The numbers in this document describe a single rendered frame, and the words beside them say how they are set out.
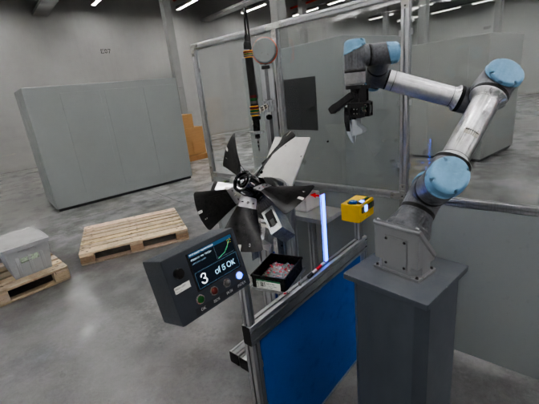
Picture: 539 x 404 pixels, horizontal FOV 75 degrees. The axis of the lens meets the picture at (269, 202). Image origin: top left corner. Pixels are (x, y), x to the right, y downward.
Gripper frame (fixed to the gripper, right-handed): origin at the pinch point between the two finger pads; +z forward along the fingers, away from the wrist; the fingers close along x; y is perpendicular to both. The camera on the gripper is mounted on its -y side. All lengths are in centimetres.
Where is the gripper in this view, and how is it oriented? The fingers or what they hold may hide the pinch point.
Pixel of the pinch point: (351, 139)
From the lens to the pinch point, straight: 142.1
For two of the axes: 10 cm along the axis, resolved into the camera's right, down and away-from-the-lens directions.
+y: 7.7, 1.2, -6.3
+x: 6.4, -3.0, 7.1
